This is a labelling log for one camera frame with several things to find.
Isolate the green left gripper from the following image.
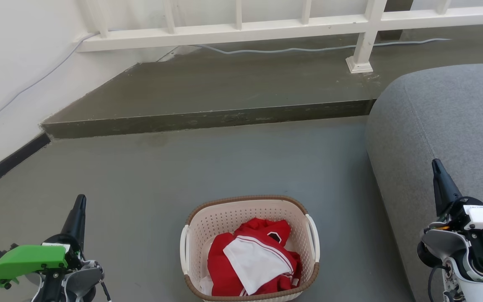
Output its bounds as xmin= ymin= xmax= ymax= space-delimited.
xmin=0 ymin=194 xmax=87 ymax=288

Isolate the cream laundry basket brown rim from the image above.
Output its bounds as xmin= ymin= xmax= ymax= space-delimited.
xmin=180 ymin=195 xmax=321 ymax=302

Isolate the grey fabric sofa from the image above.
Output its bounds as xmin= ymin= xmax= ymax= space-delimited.
xmin=366 ymin=63 xmax=483 ymax=302

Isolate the black baseboard strip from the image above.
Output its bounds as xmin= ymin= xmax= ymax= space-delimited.
xmin=0 ymin=133 xmax=52 ymax=197

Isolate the red and white garment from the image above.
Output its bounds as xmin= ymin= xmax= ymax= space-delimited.
xmin=200 ymin=218 xmax=303 ymax=297

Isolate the white wooden railing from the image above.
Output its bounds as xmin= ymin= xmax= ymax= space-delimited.
xmin=76 ymin=0 xmax=483 ymax=75

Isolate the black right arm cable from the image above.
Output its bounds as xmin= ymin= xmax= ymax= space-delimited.
xmin=428 ymin=264 xmax=448 ymax=302

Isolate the light grey floor cable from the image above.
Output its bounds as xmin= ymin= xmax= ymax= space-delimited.
xmin=0 ymin=32 xmax=452 ymax=133

